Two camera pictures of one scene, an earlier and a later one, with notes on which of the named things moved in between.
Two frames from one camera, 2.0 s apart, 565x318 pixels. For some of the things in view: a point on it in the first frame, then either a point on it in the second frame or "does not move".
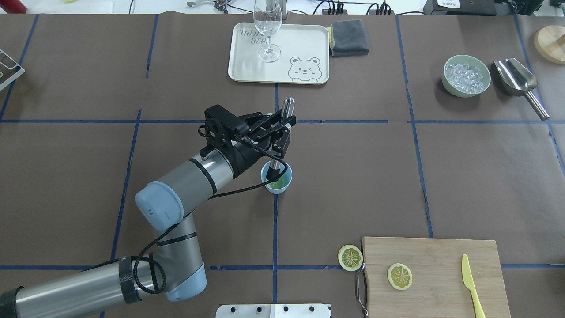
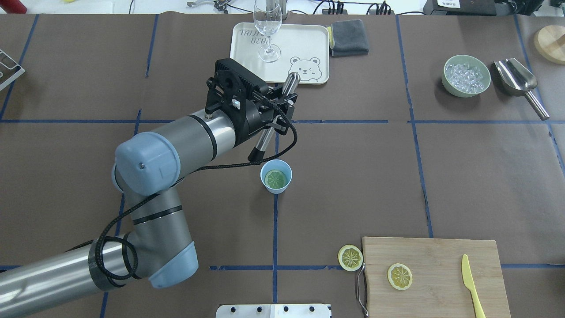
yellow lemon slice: (400, 276) does not move
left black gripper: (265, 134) -> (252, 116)
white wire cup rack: (21, 71) does not move
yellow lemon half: (350, 257) does not move
